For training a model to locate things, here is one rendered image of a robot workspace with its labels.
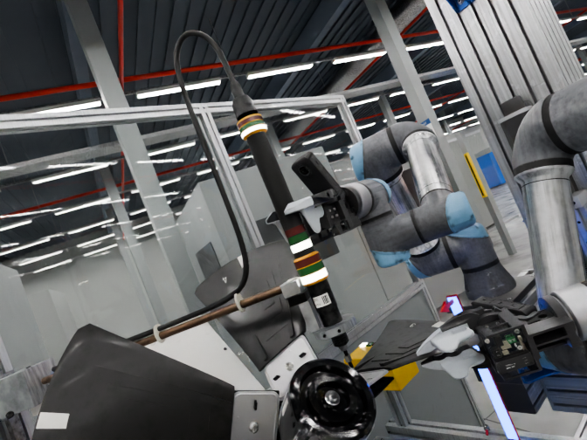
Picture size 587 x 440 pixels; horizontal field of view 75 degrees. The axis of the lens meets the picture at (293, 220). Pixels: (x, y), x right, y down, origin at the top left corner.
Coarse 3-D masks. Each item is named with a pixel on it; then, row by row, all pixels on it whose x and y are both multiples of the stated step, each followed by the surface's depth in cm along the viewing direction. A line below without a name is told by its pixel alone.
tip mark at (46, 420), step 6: (42, 414) 46; (48, 414) 46; (54, 414) 46; (60, 414) 46; (66, 414) 46; (42, 420) 45; (48, 420) 45; (54, 420) 46; (60, 420) 46; (66, 420) 46; (42, 426) 45; (48, 426) 45; (54, 426) 45; (60, 426) 46
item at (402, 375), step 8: (360, 352) 108; (344, 360) 108; (352, 360) 106; (360, 360) 103; (400, 368) 98; (408, 368) 100; (416, 368) 102; (392, 376) 97; (400, 376) 97; (408, 376) 99; (392, 384) 97; (400, 384) 97
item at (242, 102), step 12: (240, 96) 62; (240, 108) 61; (252, 108) 61; (312, 288) 60; (324, 288) 60; (312, 300) 61; (324, 300) 59; (324, 312) 59; (336, 312) 60; (324, 324) 60; (336, 336) 60
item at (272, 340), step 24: (264, 264) 74; (288, 264) 73; (216, 288) 75; (264, 288) 70; (240, 312) 70; (264, 312) 67; (288, 312) 65; (240, 336) 67; (264, 336) 65; (288, 336) 63; (264, 360) 62
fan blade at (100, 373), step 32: (64, 352) 49; (96, 352) 50; (128, 352) 50; (64, 384) 47; (96, 384) 48; (128, 384) 49; (160, 384) 49; (192, 384) 50; (224, 384) 51; (96, 416) 47; (128, 416) 47; (160, 416) 48; (192, 416) 49; (224, 416) 50
